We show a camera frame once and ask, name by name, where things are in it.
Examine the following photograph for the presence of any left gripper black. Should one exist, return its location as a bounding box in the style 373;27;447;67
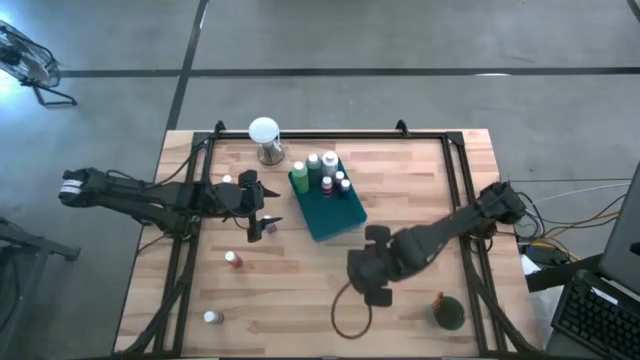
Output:
239;182;284;244

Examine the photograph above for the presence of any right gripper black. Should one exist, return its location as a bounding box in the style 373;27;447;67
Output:
347;224;416;307

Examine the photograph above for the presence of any large green paint bottle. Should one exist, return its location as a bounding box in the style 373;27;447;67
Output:
291;160;311;195

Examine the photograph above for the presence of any blue plastic bin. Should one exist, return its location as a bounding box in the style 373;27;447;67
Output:
288;155;369;243

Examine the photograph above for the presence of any large grey paint bottle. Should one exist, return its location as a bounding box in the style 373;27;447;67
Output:
305;152;324;189

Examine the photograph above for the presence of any tall white bottle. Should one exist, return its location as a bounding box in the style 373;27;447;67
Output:
321;150;340;179

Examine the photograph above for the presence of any dark green plastic cup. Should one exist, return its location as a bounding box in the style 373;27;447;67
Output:
430;294;466;331

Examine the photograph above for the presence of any black metal bar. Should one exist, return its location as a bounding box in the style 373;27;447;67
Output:
524;252;604;294

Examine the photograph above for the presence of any black keyboard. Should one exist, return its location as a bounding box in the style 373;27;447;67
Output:
549;269;640;360

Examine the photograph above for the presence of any dark grey metal stand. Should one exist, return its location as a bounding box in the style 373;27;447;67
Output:
0;219;81;360

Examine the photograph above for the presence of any grey laptop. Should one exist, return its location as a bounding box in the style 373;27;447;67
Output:
597;159;640;297

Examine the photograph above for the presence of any black floor fan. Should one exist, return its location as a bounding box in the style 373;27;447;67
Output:
0;19;79;109

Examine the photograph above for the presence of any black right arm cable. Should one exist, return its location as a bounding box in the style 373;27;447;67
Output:
329;281;375;341

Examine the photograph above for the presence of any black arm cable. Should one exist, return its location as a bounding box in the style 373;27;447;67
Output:
102;142;261;231
329;281;375;341

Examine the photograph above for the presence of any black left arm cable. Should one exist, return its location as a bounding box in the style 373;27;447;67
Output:
102;142;261;231

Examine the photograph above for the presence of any yellow cable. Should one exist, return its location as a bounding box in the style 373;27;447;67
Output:
544;208;622;239

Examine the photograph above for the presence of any white cable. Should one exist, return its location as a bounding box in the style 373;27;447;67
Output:
529;182;634;206

